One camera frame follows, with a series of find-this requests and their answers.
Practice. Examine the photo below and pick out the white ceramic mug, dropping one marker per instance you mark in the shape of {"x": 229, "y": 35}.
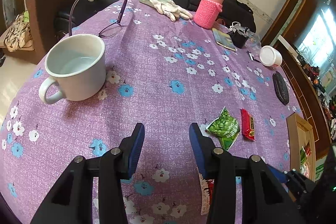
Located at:
{"x": 76, "y": 69}

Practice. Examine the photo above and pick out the white cloth gloves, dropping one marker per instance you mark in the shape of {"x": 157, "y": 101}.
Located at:
{"x": 168, "y": 8}

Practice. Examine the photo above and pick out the white red candy packet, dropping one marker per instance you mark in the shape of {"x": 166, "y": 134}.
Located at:
{"x": 207, "y": 188}

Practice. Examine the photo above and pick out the small black container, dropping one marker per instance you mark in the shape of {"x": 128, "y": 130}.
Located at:
{"x": 238, "y": 34}

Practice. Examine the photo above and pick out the purple eyeglasses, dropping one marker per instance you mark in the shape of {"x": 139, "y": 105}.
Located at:
{"x": 114, "y": 26}

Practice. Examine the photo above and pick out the white plastic jar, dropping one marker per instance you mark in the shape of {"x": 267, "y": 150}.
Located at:
{"x": 270, "y": 57}

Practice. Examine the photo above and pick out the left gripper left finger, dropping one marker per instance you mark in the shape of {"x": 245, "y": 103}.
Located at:
{"x": 70, "y": 198}

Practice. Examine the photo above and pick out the clear glass cup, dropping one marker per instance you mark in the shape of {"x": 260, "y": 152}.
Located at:
{"x": 254, "y": 42}

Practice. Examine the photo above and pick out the pink knit-sleeved bottle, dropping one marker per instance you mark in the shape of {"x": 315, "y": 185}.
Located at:
{"x": 207, "y": 13}

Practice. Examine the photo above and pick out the small booklet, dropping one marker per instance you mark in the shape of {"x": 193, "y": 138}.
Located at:
{"x": 224, "y": 40}

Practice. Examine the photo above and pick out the purple floral tablecloth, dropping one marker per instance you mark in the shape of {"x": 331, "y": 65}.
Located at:
{"x": 165, "y": 75}

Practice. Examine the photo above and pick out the brown cardboard box tray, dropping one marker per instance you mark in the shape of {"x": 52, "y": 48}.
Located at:
{"x": 301, "y": 146}

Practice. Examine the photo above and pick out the black glasses case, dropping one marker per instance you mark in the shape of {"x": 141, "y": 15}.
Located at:
{"x": 280, "y": 88}

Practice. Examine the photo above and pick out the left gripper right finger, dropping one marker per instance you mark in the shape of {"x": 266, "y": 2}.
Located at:
{"x": 264, "y": 198}

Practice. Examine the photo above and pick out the small red candy bar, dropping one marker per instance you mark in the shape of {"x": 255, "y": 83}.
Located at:
{"x": 247, "y": 122}

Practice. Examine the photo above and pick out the wooden brick-pattern counter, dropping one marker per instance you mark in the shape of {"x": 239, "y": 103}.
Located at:
{"x": 304, "y": 34}

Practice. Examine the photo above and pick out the green pea snack packet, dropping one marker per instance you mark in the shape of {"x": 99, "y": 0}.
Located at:
{"x": 226, "y": 128}

